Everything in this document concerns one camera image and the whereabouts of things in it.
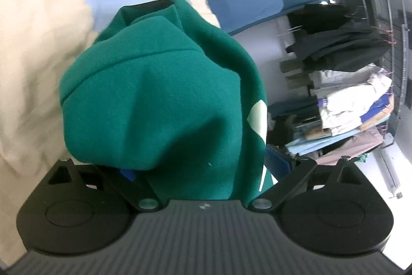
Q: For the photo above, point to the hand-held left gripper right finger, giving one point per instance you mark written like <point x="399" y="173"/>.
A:
<point x="278" y="164"/>

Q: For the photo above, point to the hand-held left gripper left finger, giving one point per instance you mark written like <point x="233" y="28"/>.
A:
<point x="127" y="174"/>

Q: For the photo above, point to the green hoodie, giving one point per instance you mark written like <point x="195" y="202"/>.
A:
<point x="161" y="94"/>

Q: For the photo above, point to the light blue garment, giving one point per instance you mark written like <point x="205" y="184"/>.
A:
<point x="322" y="144"/>

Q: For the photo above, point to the beige pink pants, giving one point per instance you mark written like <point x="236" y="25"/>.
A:
<point x="360" y="146"/>

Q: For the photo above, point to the striped grey socks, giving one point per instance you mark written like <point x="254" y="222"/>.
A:
<point x="293" y="72"/>

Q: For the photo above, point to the grey puffer vest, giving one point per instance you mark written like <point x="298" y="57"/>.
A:
<point x="338" y="77"/>

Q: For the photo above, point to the blue top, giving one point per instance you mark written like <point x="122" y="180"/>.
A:
<point x="376" y="110"/>

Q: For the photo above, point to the long black coat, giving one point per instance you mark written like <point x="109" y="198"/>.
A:
<point x="341" y="49"/>

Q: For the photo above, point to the short black jacket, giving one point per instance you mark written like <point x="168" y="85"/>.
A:
<point x="318" y="17"/>

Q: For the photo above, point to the patchwork quilt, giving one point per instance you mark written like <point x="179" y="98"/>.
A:
<point x="41" y="36"/>

